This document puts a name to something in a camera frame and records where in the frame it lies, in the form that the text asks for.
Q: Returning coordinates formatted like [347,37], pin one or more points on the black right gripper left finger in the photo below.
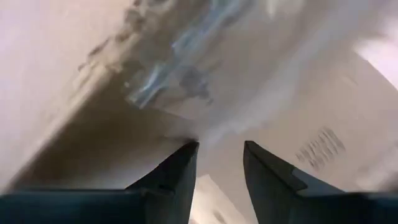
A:
[93,208]

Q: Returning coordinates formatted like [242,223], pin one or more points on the clear packing tape strip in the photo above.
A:
[186,56]

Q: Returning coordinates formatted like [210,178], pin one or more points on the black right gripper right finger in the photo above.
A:
[311,208]

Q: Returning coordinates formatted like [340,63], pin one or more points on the brown cardboard box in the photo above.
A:
[311,102]

